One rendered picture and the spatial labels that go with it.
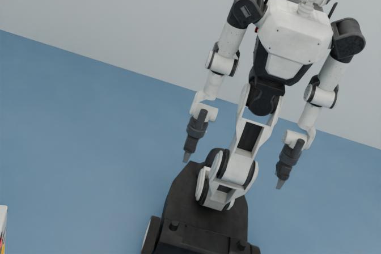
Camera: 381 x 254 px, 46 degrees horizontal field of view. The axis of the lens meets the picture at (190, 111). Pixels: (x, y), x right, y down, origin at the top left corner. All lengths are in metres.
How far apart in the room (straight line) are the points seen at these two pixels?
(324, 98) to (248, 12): 0.50
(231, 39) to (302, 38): 0.28
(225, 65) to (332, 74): 0.44
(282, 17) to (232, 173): 0.73
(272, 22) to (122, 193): 1.38
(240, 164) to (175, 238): 0.51
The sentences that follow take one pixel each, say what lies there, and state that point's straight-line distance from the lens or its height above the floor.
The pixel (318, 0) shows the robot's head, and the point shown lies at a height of 1.44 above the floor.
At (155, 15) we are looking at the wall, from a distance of 3.34.
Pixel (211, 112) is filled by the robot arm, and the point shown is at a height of 0.81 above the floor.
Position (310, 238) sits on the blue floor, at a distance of 2.91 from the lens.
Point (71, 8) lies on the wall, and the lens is 3.50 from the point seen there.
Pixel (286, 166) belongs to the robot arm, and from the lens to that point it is 2.17.
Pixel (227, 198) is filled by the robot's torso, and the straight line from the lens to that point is 2.30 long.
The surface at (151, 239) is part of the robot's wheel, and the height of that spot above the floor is 0.17.
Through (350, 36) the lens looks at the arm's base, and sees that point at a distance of 1.83.
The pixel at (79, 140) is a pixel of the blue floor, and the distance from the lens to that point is 2.89.
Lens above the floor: 1.97
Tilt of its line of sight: 36 degrees down
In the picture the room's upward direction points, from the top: 20 degrees clockwise
